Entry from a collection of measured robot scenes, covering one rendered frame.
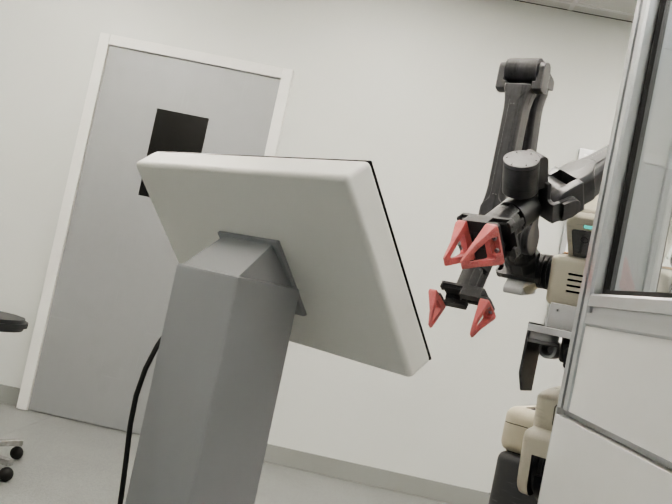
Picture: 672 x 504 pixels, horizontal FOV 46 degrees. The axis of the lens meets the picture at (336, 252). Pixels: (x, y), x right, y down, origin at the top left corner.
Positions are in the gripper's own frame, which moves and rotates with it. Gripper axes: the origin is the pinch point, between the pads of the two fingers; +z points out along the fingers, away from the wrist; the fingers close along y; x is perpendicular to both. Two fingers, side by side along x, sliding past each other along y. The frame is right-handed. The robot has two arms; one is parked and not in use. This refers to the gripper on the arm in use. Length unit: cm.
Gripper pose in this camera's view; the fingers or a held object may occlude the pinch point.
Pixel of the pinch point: (456, 261)
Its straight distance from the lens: 122.7
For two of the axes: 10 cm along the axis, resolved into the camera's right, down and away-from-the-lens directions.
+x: 2.6, 8.7, 4.1
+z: -6.8, 4.7, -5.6
